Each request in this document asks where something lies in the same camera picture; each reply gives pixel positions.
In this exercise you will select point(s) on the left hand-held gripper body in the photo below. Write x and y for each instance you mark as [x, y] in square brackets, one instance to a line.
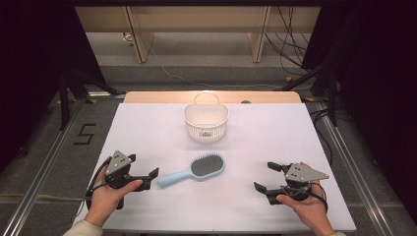
[118, 162]

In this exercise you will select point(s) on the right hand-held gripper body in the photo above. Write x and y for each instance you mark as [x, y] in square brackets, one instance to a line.
[300, 173]

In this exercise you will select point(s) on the light blue hairbrush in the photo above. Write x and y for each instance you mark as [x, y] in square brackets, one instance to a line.
[206, 165]

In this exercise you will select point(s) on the white plastic basket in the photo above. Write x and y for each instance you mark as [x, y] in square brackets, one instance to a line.
[206, 123]

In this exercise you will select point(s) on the person's right hand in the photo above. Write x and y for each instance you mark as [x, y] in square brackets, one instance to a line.
[308, 208]

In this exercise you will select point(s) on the person's left hand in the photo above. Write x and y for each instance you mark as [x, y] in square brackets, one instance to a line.
[105, 200]

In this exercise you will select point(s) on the white table mat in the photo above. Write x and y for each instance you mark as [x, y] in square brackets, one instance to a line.
[242, 144]

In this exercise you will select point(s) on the light wooden table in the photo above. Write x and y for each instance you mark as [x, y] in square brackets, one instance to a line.
[157, 97]

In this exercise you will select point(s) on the black metal stand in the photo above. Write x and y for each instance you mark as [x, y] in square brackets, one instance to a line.
[332, 98]
[64, 98]

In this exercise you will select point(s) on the black curtain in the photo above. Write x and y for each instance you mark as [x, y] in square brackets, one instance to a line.
[377, 82]
[29, 65]

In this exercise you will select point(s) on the beige wooden desk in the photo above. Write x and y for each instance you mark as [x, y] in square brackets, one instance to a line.
[196, 18]

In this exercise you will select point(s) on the metal floor rail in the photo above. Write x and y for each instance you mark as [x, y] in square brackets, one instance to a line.
[354, 170]
[42, 167]

